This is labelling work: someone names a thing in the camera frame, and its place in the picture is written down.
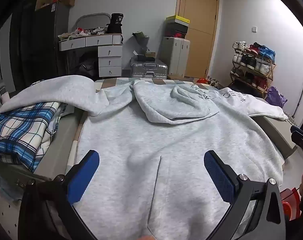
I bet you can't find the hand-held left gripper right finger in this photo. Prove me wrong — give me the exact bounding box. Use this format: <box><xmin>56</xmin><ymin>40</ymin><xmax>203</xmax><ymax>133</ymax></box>
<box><xmin>203</xmin><ymin>150</ymin><xmax>287</xmax><ymax>240</ymax></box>

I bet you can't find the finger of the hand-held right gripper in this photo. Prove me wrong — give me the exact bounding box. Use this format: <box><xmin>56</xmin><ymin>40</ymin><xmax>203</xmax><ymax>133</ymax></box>
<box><xmin>290</xmin><ymin>125</ymin><xmax>303</xmax><ymax>156</ymax></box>

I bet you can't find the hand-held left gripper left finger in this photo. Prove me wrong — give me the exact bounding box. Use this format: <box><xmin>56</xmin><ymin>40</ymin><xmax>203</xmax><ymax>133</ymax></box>
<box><xmin>18</xmin><ymin>150</ymin><xmax>100</xmax><ymax>240</ymax></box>

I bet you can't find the light grey hoodie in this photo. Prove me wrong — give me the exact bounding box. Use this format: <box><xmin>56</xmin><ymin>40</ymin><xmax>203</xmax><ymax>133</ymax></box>
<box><xmin>0</xmin><ymin>76</ymin><xmax>289</xmax><ymax>240</ymax></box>

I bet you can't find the purple bag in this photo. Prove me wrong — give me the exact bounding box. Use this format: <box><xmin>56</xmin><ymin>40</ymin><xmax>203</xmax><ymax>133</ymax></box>
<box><xmin>266</xmin><ymin>86</ymin><xmax>288</xmax><ymax>109</ymax></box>

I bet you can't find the red plastic stool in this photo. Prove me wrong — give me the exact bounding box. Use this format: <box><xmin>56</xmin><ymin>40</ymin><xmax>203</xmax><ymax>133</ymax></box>
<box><xmin>279</xmin><ymin>186</ymin><xmax>302</xmax><ymax>222</ymax></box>

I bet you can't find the wooden shoe rack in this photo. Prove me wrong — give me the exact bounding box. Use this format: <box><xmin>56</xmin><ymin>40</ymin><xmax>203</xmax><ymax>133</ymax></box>
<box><xmin>229</xmin><ymin>46</ymin><xmax>277</xmax><ymax>98</ymax></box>

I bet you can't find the blue plaid blanket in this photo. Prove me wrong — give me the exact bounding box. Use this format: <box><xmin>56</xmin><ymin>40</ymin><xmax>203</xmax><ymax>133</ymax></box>
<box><xmin>0</xmin><ymin>101</ymin><xmax>67</xmax><ymax>173</ymax></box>

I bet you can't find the shoe rack with shoes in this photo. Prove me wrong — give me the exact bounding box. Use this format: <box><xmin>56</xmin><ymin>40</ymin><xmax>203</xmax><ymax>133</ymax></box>
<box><xmin>231</xmin><ymin>41</ymin><xmax>276</xmax><ymax>90</ymax></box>

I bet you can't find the pile of toys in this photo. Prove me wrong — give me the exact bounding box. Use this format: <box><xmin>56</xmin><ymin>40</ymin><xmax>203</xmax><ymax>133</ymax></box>
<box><xmin>208</xmin><ymin>76</ymin><xmax>220</xmax><ymax>89</ymax></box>

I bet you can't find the checked bed sheet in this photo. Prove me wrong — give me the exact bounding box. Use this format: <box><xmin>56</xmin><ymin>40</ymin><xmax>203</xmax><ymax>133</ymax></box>
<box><xmin>66</xmin><ymin>77</ymin><xmax>217</xmax><ymax>170</ymax></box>

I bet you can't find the black duffel bag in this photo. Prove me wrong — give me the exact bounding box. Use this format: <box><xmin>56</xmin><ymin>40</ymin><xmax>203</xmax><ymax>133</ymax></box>
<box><xmin>74</xmin><ymin>55</ymin><xmax>99</xmax><ymax>80</ymax></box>

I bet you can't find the silver suitcase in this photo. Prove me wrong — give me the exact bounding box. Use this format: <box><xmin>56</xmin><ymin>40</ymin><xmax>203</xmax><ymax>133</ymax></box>
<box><xmin>130</xmin><ymin>56</ymin><xmax>168</xmax><ymax>78</ymax></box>

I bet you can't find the white desk with drawers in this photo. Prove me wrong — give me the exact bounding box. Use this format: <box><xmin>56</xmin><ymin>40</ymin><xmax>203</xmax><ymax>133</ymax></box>
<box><xmin>58</xmin><ymin>33</ymin><xmax>123</xmax><ymax>78</ymax></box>

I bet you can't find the beige suitcase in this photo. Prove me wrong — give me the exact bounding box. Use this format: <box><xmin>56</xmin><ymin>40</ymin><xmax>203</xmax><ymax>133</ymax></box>
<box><xmin>158</xmin><ymin>37</ymin><xmax>190</xmax><ymax>77</ymax></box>

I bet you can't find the dark wardrobe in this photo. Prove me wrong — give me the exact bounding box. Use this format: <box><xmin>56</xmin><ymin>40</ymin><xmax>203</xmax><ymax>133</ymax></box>
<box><xmin>9</xmin><ymin>1</ymin><xmax>70</xmax><ymax>90</ymax></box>

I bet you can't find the pile of desk clutter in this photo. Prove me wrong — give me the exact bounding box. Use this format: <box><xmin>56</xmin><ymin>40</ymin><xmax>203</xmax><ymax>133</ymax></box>
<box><xmin>59</xmin><ymin>26</ymin><xmax>109</xmax><ymax>40</ymax></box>

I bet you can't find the wrapped flower bouquet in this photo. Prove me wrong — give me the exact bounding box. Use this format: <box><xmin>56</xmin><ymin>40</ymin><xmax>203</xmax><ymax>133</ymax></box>
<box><xmin>132</xmin><ymin>31</ymin><xmax>150</xmax><ymax>52</ymax></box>

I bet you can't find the red and black shoe box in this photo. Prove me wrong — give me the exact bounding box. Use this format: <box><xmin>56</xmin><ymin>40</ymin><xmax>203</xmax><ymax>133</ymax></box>
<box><xmin>165</xmin><ymin>30</ymin><xmax>187</xmax><ymax>39</ymax></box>

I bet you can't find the black labelled paper bag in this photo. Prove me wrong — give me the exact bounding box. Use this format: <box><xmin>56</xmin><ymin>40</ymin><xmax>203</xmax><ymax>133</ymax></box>
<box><xmin>106</xmin><ymin>13</ymin><xmax>123</xmax><ymax>34</ymax></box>

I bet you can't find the wooden door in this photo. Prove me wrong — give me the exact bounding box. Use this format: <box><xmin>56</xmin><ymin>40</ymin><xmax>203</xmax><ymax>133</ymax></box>
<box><xmin>175</xmin><ymin>0</ymin><xmax>220</xmax><ymax>79</ymax></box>

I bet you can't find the yellow-lid shoe box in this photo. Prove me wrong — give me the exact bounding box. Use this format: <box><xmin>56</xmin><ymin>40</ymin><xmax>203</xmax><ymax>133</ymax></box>
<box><xmin>166</xmin><ymin>15</ymin><xmax>190</xmax><ymax>27</ymax></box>

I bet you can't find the small open cardboard box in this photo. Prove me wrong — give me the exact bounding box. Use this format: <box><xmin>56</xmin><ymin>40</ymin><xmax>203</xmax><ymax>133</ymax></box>
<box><xmin>58</xmin><ymin>0</ymin><xmax>80</xmax><ymax>7</ymax></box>

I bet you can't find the grey rounded frame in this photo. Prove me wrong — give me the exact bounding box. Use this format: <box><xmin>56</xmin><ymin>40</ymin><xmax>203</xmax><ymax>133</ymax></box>
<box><xmin>75</xmin><ymin>12</ymin><xmax>112</xmax><ymax>30</ymax></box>

